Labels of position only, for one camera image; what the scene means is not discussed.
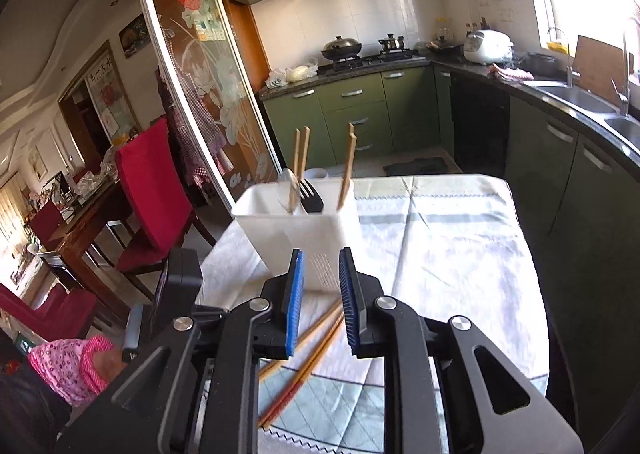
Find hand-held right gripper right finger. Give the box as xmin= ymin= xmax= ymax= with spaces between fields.
xmin=338 ymin=247 xmax=585 ymax=454

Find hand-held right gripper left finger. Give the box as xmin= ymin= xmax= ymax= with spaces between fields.
xmin=55 ymin=248 xmax=306 ymax=454

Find reddish brown chopstick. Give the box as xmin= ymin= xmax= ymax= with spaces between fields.
xmin=260 ymin=321 xmax=348 ymax=431
xmin=256 ymin=314 xmax=347 ymax=427

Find white plastic utensil holder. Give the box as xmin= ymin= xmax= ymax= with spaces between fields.
xmin=231 ymin=177 xmax=362 ymax=292

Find black plastic fork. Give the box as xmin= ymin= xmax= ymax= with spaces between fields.
xmin=299 ymin=177 xmax=325 ymax=214

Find clear plastic spoon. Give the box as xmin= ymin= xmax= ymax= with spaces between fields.
xmin=279 ymin=168 xmax=301 ymax=214

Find person's left forearm pink sleeve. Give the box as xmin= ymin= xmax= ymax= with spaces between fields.
xmin=27 ymin=337 xmax=115 ymax=407

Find person's left hand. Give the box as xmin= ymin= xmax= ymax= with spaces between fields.
xmin=97 ymin=334 xmax=130 ymax=380

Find red upholstered chair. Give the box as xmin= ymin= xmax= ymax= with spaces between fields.
xmin=115 ymin=118 xmax=217 ymax=285

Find wooden dining table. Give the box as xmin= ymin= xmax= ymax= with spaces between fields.
xmin=40 ymin=179 xmax=131 ymax=295

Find grey checked tablecloth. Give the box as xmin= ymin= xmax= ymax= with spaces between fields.
xmin=192 ymin=174 xmax=551 ymax=454

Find red dining chair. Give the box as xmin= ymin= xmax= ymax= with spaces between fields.
xmin=0 ymin=284 xmax=98 ymax=341
xmin=27 ymin=204 xmax=66 ymax=241

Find clutter on dining table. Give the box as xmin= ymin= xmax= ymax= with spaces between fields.
xmin=70 ymin=161 xmax=118 ymax=200

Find checkered apron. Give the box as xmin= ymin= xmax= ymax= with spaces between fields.
xmin=159 ymin=65 xmax=233 ymax=185

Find framed calligraphy picture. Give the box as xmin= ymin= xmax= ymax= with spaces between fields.
xmin=85 ymin=54 xmax=141 ymax=140

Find green base cabinets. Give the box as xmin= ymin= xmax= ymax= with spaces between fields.
xmin=260 ymin=65 xmax=640 ymax=430

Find flower-printed sliding glass door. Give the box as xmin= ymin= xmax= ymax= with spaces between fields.
xmin=129 ymin=0 xmax=281 ymax=207

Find white plastic bag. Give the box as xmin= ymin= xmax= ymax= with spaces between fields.
xmin=285 ymin=63 xmax=319 ymax=82

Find black gas stove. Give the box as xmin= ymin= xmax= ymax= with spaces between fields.
xmin=320 ymin=49 xmax=426 ymax=72

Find black wok with lid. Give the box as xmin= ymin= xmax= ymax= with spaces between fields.
xmin=320 ymin=36 xmax=362 ymax=62

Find steel kettle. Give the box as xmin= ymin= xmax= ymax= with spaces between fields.
xmin=377 ymin=33 xmax=406 ymax=55

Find dark kitchen countertop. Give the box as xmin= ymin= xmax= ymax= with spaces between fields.
xmin=257 ymin=52 xmax=640 ymax=155

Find pink cloth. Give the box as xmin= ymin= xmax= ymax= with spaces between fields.
xmin=492 ymin=63 xmax=535 ymax=81

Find white rice cooker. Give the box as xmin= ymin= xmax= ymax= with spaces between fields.
xmin=462 ymin=29 xmax=515 ymax=66

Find dark cooking pot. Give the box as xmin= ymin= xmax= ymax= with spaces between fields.
xmin=520 ymin=53 xmax=561 ymax=80

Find steel double sink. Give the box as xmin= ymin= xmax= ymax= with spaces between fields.
xmin=522 ymin=79 xmax=640 ymax=145

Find yellow basket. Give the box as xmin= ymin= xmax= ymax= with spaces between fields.
xmin=546 ymin=27 xmax=571 ymax=55

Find wooden cutting board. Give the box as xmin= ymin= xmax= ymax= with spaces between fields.
xmin=572 ymin=35 xmax=632 ymax=108

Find tall steel faucet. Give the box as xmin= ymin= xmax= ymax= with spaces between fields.
xmin=611 ymin=17 xmax=640 ymax=117

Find dark wall poster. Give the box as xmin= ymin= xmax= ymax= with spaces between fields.
xmin=118 ymin=14 xmax=152 ymax=59

